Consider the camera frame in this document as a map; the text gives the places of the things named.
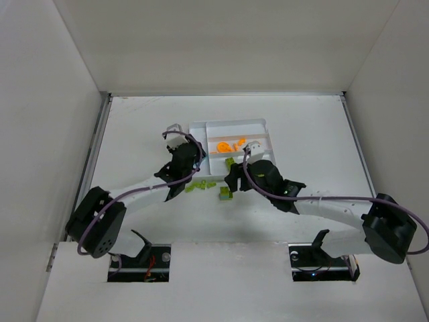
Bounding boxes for small green lego pieces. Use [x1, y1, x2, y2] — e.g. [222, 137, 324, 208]
[184, 180, 217, 193]

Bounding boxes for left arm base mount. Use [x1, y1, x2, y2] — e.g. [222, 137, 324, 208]
[107, 244, 172, 283]

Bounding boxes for green duplo stack blue stripe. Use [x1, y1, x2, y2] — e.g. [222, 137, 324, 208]
[219, 186, 233, 201]

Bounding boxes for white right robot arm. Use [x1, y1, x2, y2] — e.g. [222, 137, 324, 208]
[225, 160, 417, 264]

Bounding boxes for green duplo brick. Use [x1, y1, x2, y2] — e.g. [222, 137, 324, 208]
[225, 157, 235, 171]

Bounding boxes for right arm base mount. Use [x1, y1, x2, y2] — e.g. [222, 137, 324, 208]
[288, 244, 361, 282]

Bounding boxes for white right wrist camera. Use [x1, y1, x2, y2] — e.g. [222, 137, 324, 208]
[245, 141, 265, 164]

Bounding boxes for white divided tray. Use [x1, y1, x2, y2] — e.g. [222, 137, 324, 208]
[189, 119, 275, 180]

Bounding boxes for orange lego pieces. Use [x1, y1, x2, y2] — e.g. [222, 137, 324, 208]
[208, 137, 247, 154]

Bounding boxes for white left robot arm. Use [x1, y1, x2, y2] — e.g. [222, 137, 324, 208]
[66, 130, 206, 262]

